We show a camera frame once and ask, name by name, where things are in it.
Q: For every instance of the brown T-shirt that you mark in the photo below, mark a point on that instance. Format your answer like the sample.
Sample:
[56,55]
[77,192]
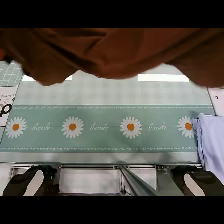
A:
[110,50]

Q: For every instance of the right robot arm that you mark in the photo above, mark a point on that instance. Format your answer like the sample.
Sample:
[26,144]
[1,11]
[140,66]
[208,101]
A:
[206,181]

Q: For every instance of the light purple garment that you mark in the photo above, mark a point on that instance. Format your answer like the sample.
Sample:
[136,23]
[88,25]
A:
[213,140]

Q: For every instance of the silver frame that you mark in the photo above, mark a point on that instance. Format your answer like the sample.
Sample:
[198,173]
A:
[136,183]

